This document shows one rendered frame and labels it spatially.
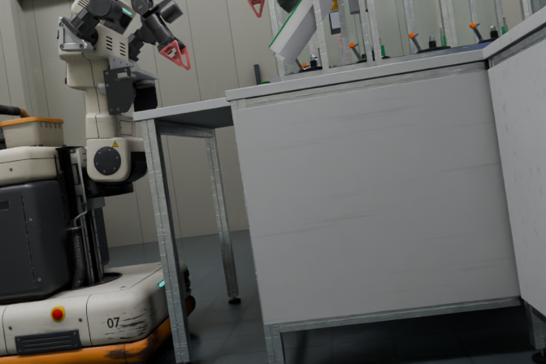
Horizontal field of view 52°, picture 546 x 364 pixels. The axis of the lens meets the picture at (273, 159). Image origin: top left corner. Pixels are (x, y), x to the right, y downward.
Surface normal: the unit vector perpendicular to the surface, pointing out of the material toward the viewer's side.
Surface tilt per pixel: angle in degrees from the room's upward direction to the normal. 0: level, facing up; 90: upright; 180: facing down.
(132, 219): 90
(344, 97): 90
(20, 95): 90
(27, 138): 92
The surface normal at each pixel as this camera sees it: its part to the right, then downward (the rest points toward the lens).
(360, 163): -0.11, 0.01
